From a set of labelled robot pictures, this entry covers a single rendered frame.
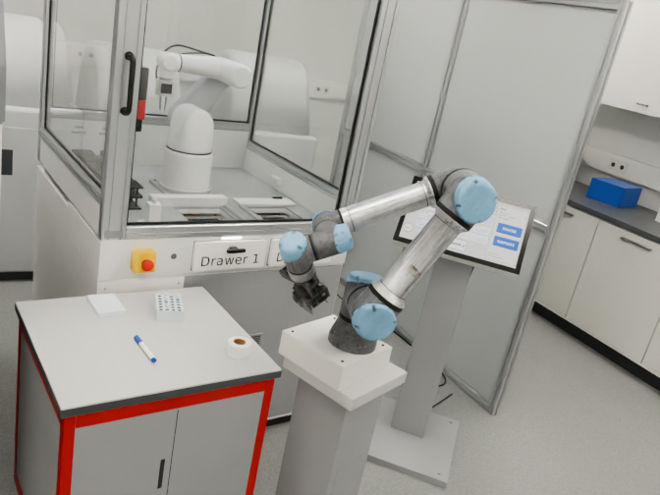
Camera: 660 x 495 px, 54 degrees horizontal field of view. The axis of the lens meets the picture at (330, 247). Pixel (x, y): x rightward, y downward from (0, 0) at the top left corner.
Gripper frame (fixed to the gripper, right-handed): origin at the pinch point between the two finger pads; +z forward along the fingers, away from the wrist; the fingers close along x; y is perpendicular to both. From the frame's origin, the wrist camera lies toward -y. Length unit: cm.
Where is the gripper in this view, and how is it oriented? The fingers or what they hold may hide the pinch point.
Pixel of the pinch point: (311, 302)
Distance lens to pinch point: 197.6
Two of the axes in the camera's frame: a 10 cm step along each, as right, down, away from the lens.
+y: 6.2, 5.8, -5.3
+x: 7.7, -5.9, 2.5
